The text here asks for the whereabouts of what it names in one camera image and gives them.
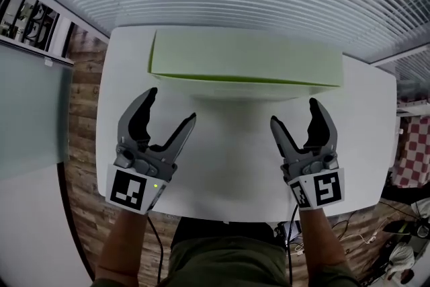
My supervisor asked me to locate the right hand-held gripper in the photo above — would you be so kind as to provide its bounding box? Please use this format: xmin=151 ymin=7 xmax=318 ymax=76
xmin=269 ymin=97 xmax=347 ymax=212

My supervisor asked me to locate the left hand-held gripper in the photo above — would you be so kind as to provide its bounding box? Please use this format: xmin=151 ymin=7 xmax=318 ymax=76
xmin=105 ymin=87 xmax=198 ymax=214

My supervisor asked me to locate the light green cloth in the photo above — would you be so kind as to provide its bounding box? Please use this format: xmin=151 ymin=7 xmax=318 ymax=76
xmin=146 ymin=28 xmax=344 ymax=101

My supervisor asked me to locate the person's left forearm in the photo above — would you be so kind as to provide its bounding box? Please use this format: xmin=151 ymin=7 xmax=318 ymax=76
xmin=95 ymin=208 xmax=149 ymax=281

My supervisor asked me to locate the person's right forearm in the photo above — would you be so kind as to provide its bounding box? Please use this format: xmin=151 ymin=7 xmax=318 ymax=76
xmin=298 ymin=204 xmax=349 ymax=276

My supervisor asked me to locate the round white table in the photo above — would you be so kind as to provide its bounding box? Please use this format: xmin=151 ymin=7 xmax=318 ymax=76
xmin=96 ymin=26 xmax=398 ymax=224

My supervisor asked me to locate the red white checkered cloth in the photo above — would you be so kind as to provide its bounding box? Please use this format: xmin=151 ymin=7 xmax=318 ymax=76
xmin=392 ymin=114 xmax=430 ymax=190

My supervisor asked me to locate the frosted glass door panel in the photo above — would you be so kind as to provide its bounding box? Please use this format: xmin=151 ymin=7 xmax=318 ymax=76
xmin=0 ymin=40 xmax=75 ymax=179

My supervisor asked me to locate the olive green shirt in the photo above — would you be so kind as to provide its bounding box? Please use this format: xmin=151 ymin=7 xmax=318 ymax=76
xmin=93 ymin=235 xmax=363 ymax=287

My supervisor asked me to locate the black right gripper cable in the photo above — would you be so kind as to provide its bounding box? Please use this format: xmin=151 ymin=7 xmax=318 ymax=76
xmin=284 ymin=203 xmax=300 ymax=287

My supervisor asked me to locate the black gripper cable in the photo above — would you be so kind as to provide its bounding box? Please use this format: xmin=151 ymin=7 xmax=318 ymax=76
xmin=284 ymin=203 xmax=300 ymax=287
xmin=146 ymin=214 xmax=166 ymax=287

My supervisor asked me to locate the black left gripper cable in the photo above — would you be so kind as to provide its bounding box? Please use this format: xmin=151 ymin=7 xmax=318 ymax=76
xmin=146 ymin=214 xmax=166 ymax=287

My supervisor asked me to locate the white floor cable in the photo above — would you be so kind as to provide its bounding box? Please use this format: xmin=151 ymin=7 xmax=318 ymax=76
xmin=348 ymin=233 xmax=380 ymax=245

